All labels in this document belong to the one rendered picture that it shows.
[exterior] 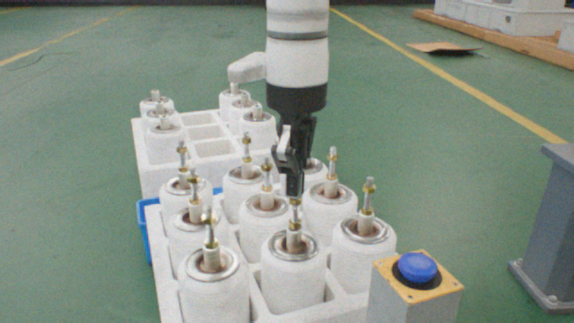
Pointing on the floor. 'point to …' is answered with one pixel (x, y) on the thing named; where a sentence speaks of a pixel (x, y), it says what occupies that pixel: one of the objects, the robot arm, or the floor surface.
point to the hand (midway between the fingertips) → (295, 182)
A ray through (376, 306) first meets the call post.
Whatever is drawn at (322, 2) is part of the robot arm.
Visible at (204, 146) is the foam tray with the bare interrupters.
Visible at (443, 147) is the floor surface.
